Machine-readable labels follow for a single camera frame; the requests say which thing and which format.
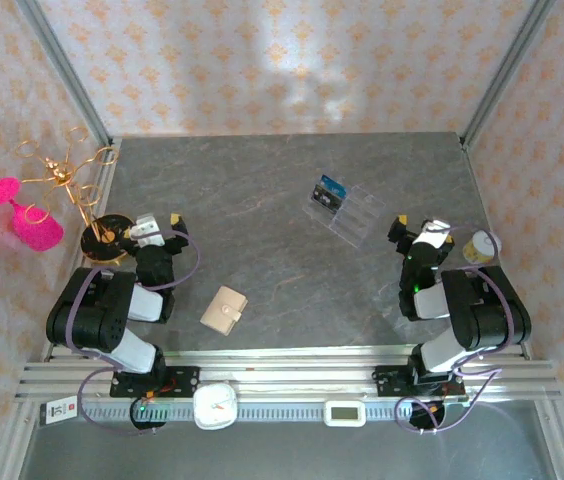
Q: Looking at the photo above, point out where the blue VIP card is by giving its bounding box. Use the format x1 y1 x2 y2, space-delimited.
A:
317 173 348 197

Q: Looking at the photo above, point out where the gold wire glass rack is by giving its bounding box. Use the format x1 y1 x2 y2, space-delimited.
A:
15 126 139 267

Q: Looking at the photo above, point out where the white number label card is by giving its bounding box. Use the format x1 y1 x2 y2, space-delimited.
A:
40 394 81 426

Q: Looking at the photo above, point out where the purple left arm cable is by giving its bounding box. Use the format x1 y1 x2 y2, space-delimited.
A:
64 227 202 436

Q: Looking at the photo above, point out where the black VIP card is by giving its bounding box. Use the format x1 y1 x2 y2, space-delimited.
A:
311 183 342 210

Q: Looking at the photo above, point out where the aluminium front rail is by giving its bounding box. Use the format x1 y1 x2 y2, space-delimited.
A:
14 347 563 402

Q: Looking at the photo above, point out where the clear acrylic card stand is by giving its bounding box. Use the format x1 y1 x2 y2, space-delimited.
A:
303 172 387 250

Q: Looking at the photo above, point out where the aluminium corner post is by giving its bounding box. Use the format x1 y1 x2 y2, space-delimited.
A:
14 0 113 146
460 0 561 149

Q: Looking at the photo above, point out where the white analog clock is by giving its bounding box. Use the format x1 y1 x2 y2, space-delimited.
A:
192 382 239 431

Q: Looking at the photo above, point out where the beige card holder wallet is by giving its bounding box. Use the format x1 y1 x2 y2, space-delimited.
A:
199 285 249 332

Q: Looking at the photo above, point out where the yellow white can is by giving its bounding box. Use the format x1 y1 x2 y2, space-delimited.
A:
461 228 503 266

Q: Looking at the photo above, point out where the pink glitter wine glass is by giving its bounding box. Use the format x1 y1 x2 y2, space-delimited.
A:
0 177 66 253

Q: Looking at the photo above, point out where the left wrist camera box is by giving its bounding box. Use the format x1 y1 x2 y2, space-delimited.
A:
129 213 166 247

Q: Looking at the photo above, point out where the white digital timer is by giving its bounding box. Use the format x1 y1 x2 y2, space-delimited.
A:
324 400 367 428

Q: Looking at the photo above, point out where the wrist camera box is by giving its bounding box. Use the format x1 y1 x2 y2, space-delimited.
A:
419 217 454 249
129 213 166 247

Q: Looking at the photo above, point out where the grey slotted cable duct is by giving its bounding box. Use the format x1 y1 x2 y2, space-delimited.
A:
41 402 463 422

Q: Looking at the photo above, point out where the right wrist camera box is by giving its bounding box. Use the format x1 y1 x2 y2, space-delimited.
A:
419 217 454 249

